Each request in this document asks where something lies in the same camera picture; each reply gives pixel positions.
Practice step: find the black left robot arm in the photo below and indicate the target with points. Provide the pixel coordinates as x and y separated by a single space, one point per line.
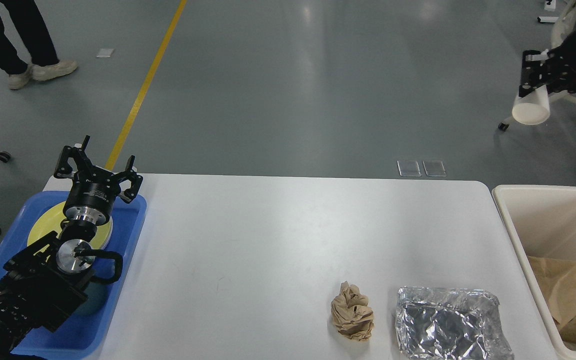
45 283

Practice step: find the pale green plate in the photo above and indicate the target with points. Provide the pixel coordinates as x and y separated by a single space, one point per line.
107 231

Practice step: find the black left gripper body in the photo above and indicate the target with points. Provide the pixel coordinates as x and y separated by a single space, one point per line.
91 197

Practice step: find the clear floor plate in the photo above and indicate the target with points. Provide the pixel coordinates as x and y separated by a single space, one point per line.
434 168
409 168

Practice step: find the clear floor plate left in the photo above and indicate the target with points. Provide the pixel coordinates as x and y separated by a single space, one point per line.
409 168

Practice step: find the yellow plastic plate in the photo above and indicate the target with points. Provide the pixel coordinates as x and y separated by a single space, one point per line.
52 220

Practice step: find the white plastic bin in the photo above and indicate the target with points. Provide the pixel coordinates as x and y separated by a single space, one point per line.
541 222

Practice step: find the crumpled brown paper ball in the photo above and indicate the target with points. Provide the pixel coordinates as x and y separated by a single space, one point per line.
351 313

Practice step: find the silver foil bag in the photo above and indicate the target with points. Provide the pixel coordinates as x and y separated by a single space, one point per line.
434 323

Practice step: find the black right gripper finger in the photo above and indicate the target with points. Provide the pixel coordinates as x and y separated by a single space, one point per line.
560 83
535 67

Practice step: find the crushed white paper cup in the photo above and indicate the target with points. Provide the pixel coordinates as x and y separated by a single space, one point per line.
532 109

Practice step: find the office chair with castors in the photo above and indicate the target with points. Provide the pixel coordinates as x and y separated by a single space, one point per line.
563 26

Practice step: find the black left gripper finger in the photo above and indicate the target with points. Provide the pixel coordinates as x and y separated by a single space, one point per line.
73 163
128 182

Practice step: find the clear floor plate right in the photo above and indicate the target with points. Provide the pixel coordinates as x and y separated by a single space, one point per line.
434 168

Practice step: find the brown paper bag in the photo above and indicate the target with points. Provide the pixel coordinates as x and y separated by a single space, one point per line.
556 279

